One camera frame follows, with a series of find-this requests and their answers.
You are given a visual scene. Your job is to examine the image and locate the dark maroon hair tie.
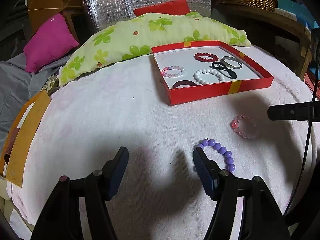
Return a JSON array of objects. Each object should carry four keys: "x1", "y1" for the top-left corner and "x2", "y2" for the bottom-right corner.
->
[{"x1": 171, "y1": 80, "x2": 198, "y2": 90}]

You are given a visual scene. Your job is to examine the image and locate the red cardboard tray box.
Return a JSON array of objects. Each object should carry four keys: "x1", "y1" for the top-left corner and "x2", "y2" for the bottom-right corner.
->
[{"x1": 152, "y1": 41, "x2": 273, "y2": 106}]

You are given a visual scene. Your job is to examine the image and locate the wooden shelf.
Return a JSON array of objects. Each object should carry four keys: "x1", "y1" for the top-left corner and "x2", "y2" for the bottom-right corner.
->
[{"x1": 212, "y1": 4, "x2": 312, "y2": 79}]

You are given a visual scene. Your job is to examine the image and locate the clear pink crystal bracelet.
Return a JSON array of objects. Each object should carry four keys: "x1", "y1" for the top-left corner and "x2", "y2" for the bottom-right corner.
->
[{"x1": 230, "y1": 114, "x2": 258, "y2": 140}]

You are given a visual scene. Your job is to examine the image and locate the grey bed sheet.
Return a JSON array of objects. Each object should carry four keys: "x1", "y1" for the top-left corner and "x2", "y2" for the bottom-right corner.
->
[{"x1": 0, "y1": 53, "x2": 70, "y2": 147}]

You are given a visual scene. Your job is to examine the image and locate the black cable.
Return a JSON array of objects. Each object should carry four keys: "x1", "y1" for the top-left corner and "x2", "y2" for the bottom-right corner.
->
[{"x1": 282, "y1": 27, "x2": 320, "y2": 217}]

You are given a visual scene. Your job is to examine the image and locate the purple bead bracelet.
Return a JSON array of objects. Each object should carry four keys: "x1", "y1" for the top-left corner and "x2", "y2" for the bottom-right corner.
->
[{"x1": 196, "y1": 138, "x2": 236, "y2": 173}]

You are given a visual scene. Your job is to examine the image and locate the red bead bracelet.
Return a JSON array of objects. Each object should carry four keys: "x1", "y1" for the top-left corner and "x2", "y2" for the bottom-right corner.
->
[{"x1": 194, "y1": 52, "x2": 219, "y2": 63}]

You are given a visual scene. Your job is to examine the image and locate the magenta cushion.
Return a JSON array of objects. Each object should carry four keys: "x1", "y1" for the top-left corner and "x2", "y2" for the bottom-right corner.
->
[{"x1": 23, "y1": 13, "x2": 79, "y2": 73}]

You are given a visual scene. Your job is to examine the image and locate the pink textured blanket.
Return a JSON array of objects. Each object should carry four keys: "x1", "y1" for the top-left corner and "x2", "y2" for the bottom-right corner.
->
[{"x1": 7, "y1": 46, "x2": 319, "y2": 239}]

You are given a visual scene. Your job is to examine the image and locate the black hair tie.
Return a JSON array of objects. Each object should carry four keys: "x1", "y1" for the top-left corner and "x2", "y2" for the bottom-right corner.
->
[{"x1": 211, "y1": 61, "x2": 238, "y2": 80}]

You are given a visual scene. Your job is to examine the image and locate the pink white bead bracelet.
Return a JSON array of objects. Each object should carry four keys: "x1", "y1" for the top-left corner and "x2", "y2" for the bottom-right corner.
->
[{"x1": 161, "y1": 65, "x2": 186, "y2": 78}]

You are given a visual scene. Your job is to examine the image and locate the green floral pillow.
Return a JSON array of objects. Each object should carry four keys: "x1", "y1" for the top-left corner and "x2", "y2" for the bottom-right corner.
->
[{"x1": 59, "y1": 12, "x2": 251, "y2": 86}]

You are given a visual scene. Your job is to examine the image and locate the silver metal bangle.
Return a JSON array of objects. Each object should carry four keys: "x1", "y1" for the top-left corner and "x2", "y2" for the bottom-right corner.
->
[{"x1": 220, "y1": 56, "x2": 242, "y2": 69}]

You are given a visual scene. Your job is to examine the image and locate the teal cardboard box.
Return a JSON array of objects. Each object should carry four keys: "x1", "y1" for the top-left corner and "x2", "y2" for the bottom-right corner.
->
[{"x1": 274, "y1": 0, "x2": 319, "y2": 29}]

